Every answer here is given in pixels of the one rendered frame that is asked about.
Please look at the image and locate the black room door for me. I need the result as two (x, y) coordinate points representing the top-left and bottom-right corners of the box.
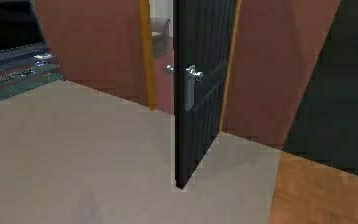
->
(172, 0), (238, 190)

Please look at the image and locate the black television set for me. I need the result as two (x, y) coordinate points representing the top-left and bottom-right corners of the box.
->
(0, 0), (48, 55)

